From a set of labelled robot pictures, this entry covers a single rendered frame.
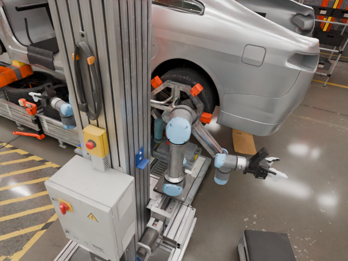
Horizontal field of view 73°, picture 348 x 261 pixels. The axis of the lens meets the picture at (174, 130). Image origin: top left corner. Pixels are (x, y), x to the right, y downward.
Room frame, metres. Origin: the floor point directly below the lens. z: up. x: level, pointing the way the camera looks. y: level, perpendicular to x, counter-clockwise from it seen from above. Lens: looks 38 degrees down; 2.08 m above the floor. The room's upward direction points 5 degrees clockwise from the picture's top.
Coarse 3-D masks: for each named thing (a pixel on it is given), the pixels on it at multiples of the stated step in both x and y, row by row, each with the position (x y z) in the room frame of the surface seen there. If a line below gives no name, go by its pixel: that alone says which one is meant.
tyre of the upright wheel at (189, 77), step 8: (168, 72) 2.13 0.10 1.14; (176, 72) 2.08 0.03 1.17; (184, 72) 2.07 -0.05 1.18; (192, 72) 2.11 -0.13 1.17; (176, 80) 2.01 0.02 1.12; (184, 80) 1.98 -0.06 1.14; (192, 80) 1.96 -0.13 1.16; (200, 80) 2.03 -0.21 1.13; (152, 88) 2.10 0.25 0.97; (208, 88) 2.01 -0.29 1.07; (200, 96) 1.91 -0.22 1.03; (208, 96) 1.94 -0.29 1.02; (208, 104) 1.89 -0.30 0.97; (208, 112) 1.88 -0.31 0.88
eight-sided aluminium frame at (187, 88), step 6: (162, 84) 1.97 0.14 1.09; (168, 84) 1.94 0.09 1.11; (174, 84) 1.93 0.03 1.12; (180, 84) 1.95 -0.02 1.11; (156, 90) 1.99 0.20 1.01; (180, 90) 1.90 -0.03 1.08; (186, 90) 1.88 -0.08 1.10; (192, 96) 1.86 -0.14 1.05; (198, 102) 1.85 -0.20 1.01; (198, 108) 1.83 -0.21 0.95; (156, 114) 2.01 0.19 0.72; (198, 114) 1.83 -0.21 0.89
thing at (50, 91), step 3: (45, 84) 1.36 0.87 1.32; (48, 84) 1.37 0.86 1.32; (51, 84) 1.39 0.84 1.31; (45, 87) 1.35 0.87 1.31; (48, 87) 1.36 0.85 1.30; (51, 87) 1.37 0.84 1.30; (48, 90) 1.35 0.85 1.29; (51, 90) 1.36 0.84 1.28; (48, 93) 1.33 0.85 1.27; (51, 93) 1.35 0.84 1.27; (54, 93) 1.36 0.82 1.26; (48, 96) 1.33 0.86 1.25; (51, 96) 1.33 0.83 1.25; (54, 96) 1.35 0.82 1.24
